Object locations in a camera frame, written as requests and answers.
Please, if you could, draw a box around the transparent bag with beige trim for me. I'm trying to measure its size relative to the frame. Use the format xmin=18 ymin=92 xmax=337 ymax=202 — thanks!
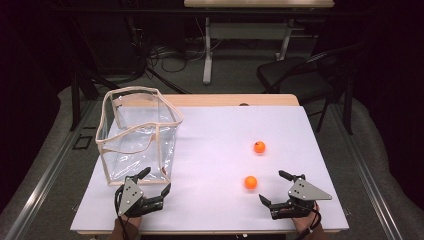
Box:
xmin=95 ymin=85 xmax=185 ymax=187

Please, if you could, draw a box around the white-legged desk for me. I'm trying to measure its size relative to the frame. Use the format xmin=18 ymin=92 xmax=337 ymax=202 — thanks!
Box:
xmin=183 ymin=0 xmax=336 ymax=86

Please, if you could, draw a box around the black wrist strap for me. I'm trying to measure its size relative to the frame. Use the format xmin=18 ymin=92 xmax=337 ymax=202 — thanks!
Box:
xmin=301 ymin=204 xmax=323 ymax=240

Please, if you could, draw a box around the person's left hand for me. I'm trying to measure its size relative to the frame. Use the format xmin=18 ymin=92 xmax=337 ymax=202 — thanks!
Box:
xmin=119 ymin=215 xmax=143 ymax=229

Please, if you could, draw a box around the black metal stand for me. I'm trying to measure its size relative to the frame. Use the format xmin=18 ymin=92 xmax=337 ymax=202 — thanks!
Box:
xmin=69 ymin=68 xmax=113 ymax=132

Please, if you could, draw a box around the orange ping-pong ball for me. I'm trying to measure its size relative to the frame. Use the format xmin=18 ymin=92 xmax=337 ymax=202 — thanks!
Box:
xmin=243 ymin=175 xmax=258 ymax=190
xmin=253 ymin=140 xmax=267 ymax=155

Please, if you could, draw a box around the black floor socket frame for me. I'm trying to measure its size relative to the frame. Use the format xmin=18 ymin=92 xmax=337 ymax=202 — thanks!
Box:
xmin=72 ymin=134 xmax=94 ymax=151

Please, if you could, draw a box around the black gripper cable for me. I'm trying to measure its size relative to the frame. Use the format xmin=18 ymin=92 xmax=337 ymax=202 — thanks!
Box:
xmin=114 ymin=186 xmax=131 ymax=240

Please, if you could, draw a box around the aluminium floor rail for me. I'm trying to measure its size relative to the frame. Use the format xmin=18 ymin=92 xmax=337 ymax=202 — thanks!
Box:
xmin=0 ymin=99 xmax=98 ymax=240
xmin=332 ymin=103 xmax=405 ymax=240

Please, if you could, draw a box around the bundle of floor cables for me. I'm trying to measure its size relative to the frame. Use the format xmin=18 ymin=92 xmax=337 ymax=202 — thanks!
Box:
xmin=146 ymin=34 xmax=209 ymax=74

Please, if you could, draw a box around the person's right hand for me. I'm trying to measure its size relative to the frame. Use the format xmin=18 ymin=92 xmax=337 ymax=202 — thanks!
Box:
xmin=291 ymin=203 xmax=321 ymax=235

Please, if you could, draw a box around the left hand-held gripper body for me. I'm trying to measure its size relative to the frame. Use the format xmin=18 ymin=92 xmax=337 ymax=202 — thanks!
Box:
xmin=114 ymin=176 xmax=165 ymax=219

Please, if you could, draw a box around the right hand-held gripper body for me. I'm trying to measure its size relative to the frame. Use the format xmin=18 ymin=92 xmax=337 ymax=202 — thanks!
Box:
xmin=268 ymin=173 xmax=333 ymax=221

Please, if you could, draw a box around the black chair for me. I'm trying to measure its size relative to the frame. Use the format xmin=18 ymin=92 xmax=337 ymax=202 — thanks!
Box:
xmin=256 ymin=43 xmax=368 ymax=135

